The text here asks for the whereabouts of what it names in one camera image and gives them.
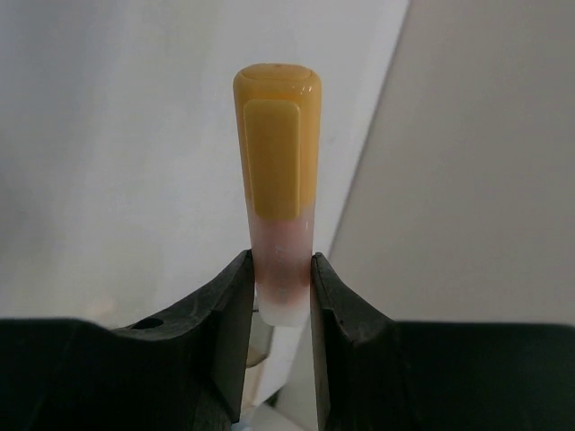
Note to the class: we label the orange pink highlighter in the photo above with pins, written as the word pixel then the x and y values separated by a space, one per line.
pixel 278 110

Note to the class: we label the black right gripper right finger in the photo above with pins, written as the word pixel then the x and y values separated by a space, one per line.
pixel 375 373

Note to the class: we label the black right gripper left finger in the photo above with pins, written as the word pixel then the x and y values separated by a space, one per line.
pixel 179 369

